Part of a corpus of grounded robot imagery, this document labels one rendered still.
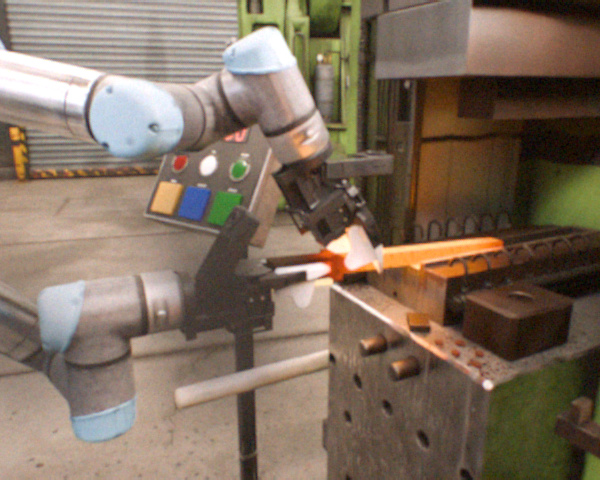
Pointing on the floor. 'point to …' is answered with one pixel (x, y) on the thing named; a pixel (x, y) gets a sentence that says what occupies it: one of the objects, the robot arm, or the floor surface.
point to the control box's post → (245, 406)
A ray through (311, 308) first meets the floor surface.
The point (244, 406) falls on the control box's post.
